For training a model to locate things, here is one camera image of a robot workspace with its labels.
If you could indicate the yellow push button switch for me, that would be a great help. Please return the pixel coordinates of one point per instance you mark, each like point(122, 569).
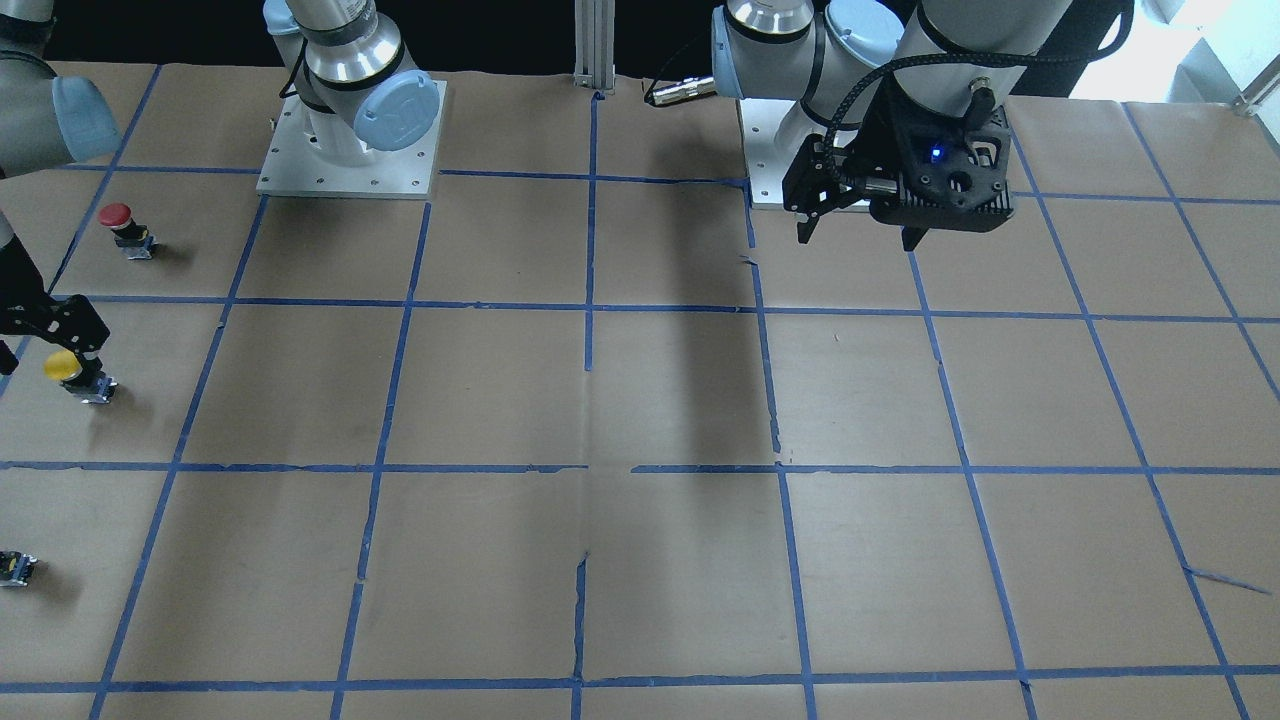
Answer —
point(83, 379)

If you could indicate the red push button switch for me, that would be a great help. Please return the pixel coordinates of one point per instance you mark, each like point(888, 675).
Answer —
point(133, 240)

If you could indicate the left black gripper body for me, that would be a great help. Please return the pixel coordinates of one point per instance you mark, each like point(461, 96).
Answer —
point(886, 137)

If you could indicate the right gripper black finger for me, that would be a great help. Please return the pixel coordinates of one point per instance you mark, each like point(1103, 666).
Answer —
point(91, 342)
point(8, 361)

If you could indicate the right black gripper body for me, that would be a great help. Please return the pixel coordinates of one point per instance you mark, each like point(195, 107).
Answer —
point(58, 322)

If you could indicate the silver metal cable connector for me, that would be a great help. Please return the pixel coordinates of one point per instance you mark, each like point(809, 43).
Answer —
point(687, 90)

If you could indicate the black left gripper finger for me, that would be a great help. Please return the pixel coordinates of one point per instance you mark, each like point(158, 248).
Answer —
point(911, 237)
point(807, 219)

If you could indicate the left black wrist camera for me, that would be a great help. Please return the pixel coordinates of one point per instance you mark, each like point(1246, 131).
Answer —
point(962, 166)

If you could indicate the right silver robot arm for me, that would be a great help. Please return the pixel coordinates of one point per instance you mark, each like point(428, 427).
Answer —
point(360, 121)

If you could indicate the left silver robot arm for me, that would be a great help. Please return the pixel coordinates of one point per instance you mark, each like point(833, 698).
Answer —
point(958, 58)

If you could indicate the aluminium extrusion post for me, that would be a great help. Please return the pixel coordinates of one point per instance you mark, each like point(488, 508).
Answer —
point(593, 33)

